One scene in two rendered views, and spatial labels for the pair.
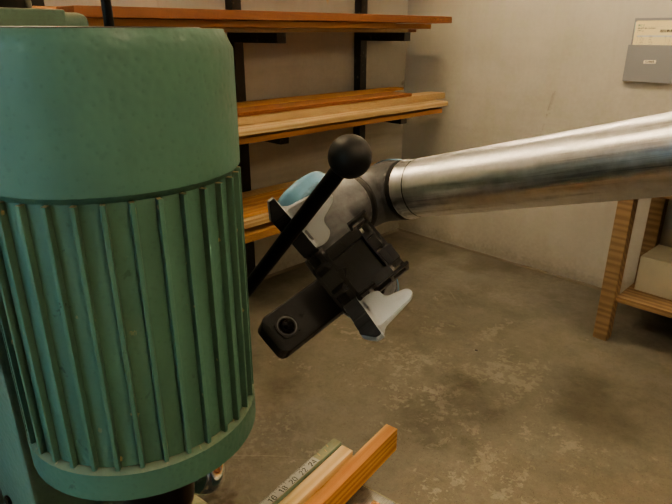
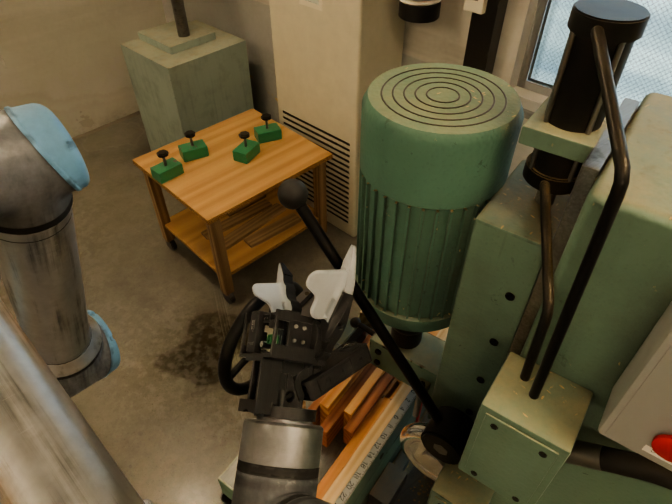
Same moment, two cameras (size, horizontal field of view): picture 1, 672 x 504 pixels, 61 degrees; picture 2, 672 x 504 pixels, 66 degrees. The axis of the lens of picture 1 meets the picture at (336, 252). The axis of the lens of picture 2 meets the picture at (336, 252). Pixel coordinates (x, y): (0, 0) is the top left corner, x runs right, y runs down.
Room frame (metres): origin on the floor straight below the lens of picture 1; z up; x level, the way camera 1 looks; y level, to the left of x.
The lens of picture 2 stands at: (0.91, 0.02, 1.77)
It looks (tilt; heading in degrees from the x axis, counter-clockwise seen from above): 44 degrees down; 178
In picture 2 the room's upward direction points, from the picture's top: straight up
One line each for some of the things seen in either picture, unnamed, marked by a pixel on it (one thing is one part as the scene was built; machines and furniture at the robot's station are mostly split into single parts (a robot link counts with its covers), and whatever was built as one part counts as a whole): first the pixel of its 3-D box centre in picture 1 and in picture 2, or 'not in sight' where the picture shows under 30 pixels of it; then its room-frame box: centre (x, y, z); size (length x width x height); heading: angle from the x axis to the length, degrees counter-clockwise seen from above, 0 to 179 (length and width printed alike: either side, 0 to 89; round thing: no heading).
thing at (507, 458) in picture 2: not in sight; (519, 434); (0.64, 0.24, 1.23); 0.09 x 0.08 x 0.15; 53
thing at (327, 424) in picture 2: not in sight; (361, 387); (0.39, 0.09, 0.93); 0.24 x 0.02 x 0.05; 143
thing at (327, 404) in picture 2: not in sight; (351, 381); (0.39, 0.07, 0.94); 0.17 x 0.02 x 0.07; 143
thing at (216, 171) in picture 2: not in sight; (238, 195); (-1.00, -0.37, 0.32); 0.66 x 0.57 x 0.64; 133
